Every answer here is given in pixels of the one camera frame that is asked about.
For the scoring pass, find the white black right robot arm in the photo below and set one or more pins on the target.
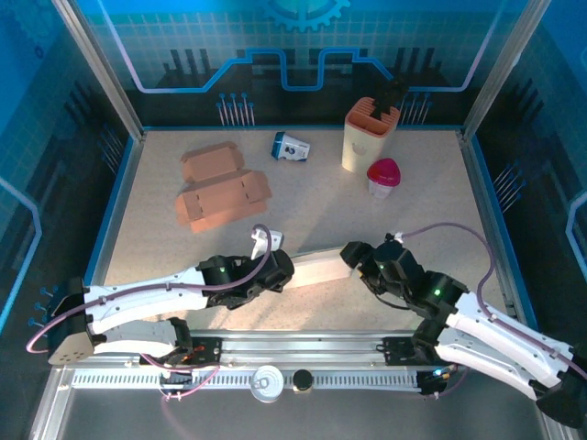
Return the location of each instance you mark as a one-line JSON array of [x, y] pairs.
[[495, 334]]

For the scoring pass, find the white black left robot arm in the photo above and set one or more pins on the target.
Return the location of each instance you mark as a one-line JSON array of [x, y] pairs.
[[147, 293]]

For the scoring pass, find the white container pink lid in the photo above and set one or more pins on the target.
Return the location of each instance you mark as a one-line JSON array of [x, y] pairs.
[[385, 169]]

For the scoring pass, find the black round knob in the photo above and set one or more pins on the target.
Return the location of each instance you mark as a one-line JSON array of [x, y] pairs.
[[302, 380]]

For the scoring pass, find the aluminium frame post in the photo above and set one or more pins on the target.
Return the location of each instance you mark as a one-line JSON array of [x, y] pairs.
[[500, 78], [105, 78]]

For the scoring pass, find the black controller board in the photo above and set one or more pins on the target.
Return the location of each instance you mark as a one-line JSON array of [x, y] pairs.
[[174, 378], [433, 380]]

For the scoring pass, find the blue white small carton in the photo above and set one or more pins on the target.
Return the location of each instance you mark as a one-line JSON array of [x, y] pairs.
[[291, 147]]

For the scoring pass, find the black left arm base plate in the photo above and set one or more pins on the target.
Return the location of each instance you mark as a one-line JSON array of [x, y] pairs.
[[208, 350]]

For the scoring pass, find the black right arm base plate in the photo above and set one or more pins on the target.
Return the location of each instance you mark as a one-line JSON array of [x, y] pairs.
[[399, 350]]

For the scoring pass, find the brown cardboard box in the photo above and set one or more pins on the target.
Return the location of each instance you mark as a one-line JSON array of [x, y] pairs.
[[220, 197]]

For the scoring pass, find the aluminium frame rail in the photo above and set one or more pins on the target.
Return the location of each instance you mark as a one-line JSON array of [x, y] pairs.
[[298, 344]]

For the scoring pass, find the beige knife block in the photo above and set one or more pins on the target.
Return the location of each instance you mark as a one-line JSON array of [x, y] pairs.
[[362, 146]]

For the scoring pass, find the white round tin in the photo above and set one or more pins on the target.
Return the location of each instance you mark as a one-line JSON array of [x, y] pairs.
[[267, 384]]

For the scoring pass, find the white paper box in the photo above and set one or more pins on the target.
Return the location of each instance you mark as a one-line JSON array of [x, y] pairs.
[[316, 270]]

